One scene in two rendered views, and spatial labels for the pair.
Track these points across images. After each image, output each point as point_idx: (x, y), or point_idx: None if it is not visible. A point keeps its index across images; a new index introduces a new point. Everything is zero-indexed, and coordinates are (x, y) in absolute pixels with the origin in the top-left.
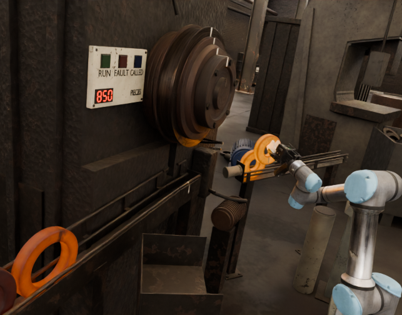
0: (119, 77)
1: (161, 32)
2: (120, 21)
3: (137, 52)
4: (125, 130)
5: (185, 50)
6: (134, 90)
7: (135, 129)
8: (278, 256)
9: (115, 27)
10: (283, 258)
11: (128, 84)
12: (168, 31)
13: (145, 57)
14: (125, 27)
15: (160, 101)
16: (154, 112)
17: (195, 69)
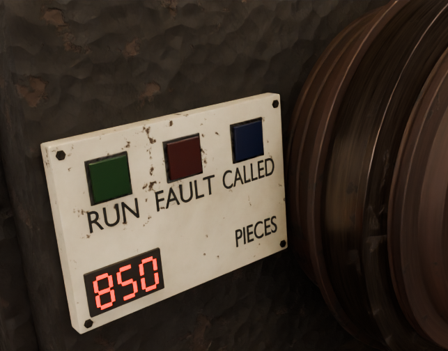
0: (178, 208)
1: (336, 22)
2: (159, 33)
3: (242, 113)
4: (242, 340)
5: (403, 80)
6: (247, 228)
7: (281, 324)
8: None
9: (141, 56)
10: None
11: (221, 216)
12: (363, 11)
13: (279, 118)
14: (184, 45)
15: (335, 259)
16: (320, 289)
17: None
